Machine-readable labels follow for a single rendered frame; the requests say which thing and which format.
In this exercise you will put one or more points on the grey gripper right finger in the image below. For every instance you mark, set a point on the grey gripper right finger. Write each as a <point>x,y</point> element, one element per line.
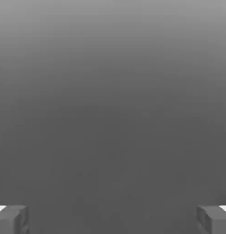
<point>216,221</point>

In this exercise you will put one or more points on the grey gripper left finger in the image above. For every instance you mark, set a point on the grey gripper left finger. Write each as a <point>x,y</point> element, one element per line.
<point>8,221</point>

